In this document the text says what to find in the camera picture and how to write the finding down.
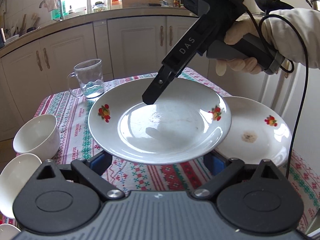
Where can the green dish soap bottle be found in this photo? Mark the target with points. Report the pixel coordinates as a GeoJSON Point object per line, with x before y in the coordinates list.
{"type": "Point", "coordinates": [56, 12]}

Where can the white floral deep plate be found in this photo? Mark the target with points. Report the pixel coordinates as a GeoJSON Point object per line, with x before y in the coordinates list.
{"type": "Point", "coordinates": [175, 135]}

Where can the kitchen countertop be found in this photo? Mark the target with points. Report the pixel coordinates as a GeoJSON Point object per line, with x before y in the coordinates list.
{"type": "Point", "coordinates": [120, 12]}

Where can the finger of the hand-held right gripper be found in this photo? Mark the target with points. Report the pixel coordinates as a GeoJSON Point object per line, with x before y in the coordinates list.
{"type": "Point", "coordinates": [155, 90]}

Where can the glass storage jar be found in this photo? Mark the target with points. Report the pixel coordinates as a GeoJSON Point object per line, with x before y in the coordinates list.
{"type": "Point", "coordinates": [100, 7]}

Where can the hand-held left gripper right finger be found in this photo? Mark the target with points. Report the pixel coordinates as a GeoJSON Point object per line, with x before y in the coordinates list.
{"type": "Point", "coordinates": [217, 163]}

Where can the white ceramic bowl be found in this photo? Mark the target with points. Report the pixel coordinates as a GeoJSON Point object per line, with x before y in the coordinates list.
{"type": "Point", "coordinates": [17, 180]}
{"type": "Point", "coordinates": [7, 231]}
{"type": "Point", "coordinates": [35, 132]}

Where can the metal sink faucet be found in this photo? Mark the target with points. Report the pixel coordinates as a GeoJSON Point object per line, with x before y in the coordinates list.
{"type": "Point", "coordinates": [60, 7]}

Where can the large white floral plate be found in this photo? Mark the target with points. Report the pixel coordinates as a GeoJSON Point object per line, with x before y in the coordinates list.
{"type": "Point", "coordinates": [250, 120]}

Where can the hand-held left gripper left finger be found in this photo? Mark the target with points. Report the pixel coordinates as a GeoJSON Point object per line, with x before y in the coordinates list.
{"type": "Point", "coordinates": [98, 161]}

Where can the white plastic cup stack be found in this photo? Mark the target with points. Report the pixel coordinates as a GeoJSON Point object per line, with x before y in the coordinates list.
{"type": "Point", "coordinates": [89, 3]}

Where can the dish rack with utensils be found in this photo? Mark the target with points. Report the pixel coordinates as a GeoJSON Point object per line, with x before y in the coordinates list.
{"type": "Point", "coordinates": [22, 27]}

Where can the person's right hand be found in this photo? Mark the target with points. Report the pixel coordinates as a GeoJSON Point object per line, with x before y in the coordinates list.
{"type": "Point", "coordinates": [290, 35]}

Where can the black wok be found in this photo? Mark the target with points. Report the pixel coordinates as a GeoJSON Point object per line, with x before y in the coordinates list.
{"type": "Point", "coordinates": [270, 3]}

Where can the clear glass mug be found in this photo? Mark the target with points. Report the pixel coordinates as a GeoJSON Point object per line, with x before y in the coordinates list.
{"type": "Point", "coordinates": [90, 80]}

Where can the red green patterned tablecloth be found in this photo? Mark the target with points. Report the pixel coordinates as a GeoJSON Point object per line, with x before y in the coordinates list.
{"type": "Point", "coordinates": [150, 177]}

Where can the white kitchen cabinets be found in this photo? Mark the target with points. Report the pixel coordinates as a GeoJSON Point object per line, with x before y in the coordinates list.
{"type": "Point", "coordinates": [137, 42]}

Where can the steel cooking pot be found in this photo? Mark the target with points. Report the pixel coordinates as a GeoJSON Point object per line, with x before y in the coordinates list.
{"type": "Point", "coordinates": [314, 4]}

